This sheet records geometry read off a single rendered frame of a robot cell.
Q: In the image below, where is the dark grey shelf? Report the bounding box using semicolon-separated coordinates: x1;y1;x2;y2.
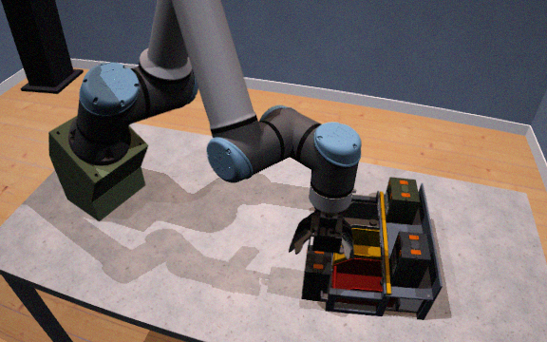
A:
321;183;443;320

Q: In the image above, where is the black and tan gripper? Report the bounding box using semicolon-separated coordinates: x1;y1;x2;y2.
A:
289;206;354;260

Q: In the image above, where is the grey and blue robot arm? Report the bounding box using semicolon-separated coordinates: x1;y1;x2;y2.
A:
68;0;362;213

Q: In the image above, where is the red bin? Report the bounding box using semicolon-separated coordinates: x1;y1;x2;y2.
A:
331;258;382;306

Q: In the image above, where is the orange flat bar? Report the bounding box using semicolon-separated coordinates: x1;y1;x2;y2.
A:
380;192;391;295

